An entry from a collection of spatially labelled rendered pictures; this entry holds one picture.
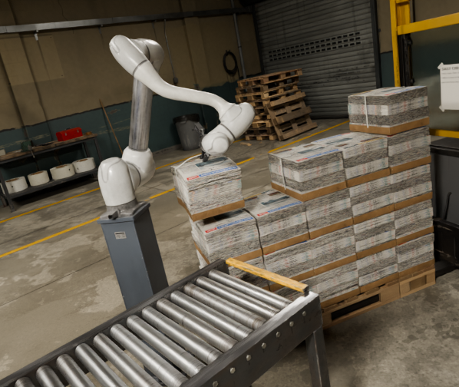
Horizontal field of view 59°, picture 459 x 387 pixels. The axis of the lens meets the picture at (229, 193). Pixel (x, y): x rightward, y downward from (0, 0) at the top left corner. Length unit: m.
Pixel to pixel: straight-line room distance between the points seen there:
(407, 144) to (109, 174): 1.67
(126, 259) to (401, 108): 1.72
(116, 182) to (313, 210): 1.06
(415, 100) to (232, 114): 1.18
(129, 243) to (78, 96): 6.80
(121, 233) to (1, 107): 6.43
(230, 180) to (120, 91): 7.20
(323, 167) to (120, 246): 1.15
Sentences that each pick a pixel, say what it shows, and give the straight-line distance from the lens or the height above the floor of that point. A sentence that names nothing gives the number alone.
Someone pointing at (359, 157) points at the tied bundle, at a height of 0.99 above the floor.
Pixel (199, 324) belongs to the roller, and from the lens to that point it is 1.44.
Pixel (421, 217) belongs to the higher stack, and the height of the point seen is 0.50.
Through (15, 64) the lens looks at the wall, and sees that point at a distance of 8.38.
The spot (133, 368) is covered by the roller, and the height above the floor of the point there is 0.80.
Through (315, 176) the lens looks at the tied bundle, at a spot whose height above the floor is 0.95.
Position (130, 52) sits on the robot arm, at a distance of 1.92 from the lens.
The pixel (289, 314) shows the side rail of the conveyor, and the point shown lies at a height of 0.80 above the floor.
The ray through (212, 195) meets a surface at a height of 1.01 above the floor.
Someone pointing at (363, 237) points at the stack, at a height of 0.50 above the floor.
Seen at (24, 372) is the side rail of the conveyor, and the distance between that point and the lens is 1.55.
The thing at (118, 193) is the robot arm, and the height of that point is 1.12.
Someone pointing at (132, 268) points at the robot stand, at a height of 0.72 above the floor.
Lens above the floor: 1.59
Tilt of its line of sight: 17 degrees down
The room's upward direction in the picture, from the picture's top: 11 degrees counter-clockwise
